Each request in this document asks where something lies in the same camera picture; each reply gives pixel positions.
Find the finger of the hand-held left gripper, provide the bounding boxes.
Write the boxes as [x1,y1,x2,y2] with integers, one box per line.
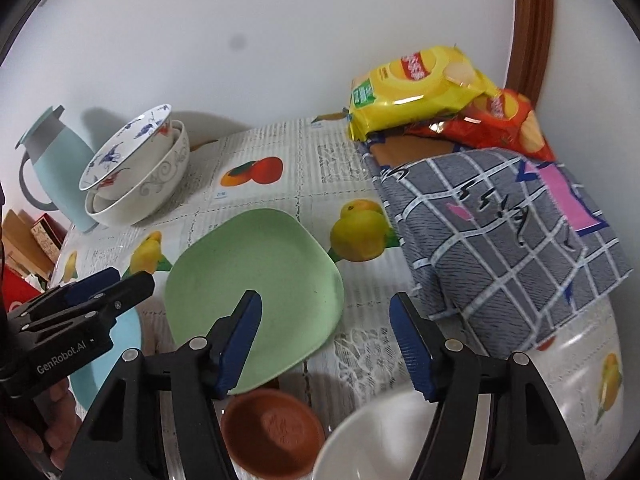
[7,272,156,334]
[50,267,122,306]

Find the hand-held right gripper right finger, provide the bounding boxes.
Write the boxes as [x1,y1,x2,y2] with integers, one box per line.
[389,292,586,480]

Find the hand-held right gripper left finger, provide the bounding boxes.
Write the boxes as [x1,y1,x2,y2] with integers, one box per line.
[60,290,263,480]

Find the light blue plate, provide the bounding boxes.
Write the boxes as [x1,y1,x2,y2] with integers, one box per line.
[67,305,143,411]

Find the green square plate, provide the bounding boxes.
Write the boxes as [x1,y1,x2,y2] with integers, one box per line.
[164,208,345,395]

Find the brown bowl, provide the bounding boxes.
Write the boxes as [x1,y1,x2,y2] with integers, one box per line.
[220,388,327,478]

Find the large white bowl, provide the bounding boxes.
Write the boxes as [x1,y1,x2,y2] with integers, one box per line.
[311,387,496,480]

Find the person's left hand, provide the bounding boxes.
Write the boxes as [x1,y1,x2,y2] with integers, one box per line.
[7,377,83,473]

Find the small box red top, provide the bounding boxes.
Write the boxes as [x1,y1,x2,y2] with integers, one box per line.
[30,212,68,262]

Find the tan cardboard box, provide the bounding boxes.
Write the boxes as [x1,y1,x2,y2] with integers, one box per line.
[2,210,56,277]

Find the white bowl grey scroll pattern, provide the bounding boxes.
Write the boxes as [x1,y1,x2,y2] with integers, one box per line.
[84,119,191,227]

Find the light blue thermos jug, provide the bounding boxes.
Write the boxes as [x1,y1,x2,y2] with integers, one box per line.
[14,105,101,233]

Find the grey checked cloth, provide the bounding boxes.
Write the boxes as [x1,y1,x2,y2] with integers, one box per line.
[372,147,633,353]

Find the blue floral bowl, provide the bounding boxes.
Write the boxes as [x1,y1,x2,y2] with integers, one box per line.
[78,104,173,192]

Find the fruit printed tablecloth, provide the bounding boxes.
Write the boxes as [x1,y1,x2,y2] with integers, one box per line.
[50,115,631,480]

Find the brown flat box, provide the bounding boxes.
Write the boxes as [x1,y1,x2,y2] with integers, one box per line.
[367,135,456,168]

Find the red snack bag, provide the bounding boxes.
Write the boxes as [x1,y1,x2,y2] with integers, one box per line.
[405,87,557,162]

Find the yellow snack bag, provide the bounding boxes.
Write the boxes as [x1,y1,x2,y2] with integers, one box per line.
[346,46,501,142]

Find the wooden door frame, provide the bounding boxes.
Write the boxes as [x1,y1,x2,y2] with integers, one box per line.
[502,0,556,111]

